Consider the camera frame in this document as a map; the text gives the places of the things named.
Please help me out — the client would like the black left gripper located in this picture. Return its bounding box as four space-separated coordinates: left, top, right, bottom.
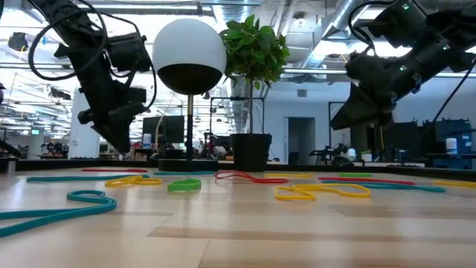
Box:
77 63 149 155

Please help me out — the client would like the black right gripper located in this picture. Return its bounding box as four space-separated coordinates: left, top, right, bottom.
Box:
329 55 417 131

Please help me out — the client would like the red rubber band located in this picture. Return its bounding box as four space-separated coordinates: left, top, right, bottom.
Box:
80 167 149 173
214 170 289 185
318 176 416 186

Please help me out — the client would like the yellow rubber band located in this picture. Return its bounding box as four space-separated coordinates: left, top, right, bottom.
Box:
274 183 371 202
104 175 163 188
431 180 476 189
263 172 315 179

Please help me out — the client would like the long teal rubber band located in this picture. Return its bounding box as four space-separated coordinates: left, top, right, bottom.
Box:
0 189 118 239

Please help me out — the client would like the wide green rubber band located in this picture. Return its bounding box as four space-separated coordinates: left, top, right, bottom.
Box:
167 179 202 193

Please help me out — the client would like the blue equipment cabinet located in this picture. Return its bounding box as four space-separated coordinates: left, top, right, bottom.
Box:
433 118 476 170

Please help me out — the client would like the white and black globe lamp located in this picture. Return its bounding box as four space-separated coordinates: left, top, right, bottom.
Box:
151 17 228 173

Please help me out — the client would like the green plant in black pot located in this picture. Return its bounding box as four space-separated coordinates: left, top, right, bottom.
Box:
219 13 291 173

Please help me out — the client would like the black frame stand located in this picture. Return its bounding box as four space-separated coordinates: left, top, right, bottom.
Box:
327 100 347 150

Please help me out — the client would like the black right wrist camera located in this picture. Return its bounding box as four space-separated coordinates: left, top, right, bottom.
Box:
344 51 376 77

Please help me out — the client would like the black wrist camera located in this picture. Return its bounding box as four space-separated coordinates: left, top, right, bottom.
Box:
344 51 376 77
106 32 152 74

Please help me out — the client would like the black table edge rail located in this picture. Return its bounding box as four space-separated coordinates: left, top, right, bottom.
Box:
0 159 476 182

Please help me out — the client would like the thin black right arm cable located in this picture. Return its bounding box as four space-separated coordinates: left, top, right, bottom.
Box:
401 59 476 167

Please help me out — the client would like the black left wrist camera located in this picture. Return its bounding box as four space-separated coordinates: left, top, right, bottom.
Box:
106 32 152 74

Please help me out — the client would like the black right camera cable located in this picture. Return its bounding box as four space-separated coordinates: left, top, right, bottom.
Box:
347 0 395 53

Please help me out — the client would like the silver ceiling duct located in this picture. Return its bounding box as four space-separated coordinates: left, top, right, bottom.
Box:
293 0 373 64

